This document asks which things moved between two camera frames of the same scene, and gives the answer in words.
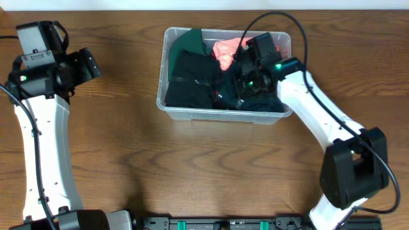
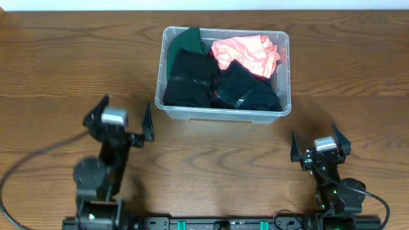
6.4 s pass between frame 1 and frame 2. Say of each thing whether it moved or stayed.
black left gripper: moved
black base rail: stayed
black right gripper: moved
